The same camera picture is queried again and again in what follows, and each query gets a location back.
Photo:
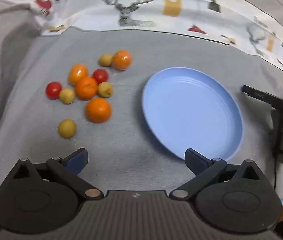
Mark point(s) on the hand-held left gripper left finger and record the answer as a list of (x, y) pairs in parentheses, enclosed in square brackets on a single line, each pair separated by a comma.
[(77, 160)]

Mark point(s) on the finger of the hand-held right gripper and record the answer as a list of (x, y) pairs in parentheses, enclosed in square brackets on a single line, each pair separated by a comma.
[(264, 96), (282, 132)]

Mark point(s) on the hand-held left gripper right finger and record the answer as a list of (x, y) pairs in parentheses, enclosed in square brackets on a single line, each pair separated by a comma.
[(194, 161)]

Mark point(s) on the yellow longan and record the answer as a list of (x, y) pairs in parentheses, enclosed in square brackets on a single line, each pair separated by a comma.
[(67, 95), (67, 128), (105, 60), (105, 89)]

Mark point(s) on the light blue plate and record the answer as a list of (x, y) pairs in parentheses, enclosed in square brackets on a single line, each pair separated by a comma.
[(191, 110)]

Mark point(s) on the orange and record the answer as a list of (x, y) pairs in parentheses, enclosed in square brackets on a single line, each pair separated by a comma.
[(77, 73), (98, 110), (86, 88), (122, 60)]

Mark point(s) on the red cherry tomato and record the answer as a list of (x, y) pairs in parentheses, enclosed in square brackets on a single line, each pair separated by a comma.
[(99, 75), (54, 90)]

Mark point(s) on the white printed cloth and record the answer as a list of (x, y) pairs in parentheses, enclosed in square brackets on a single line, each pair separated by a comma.
[(206, 17)]

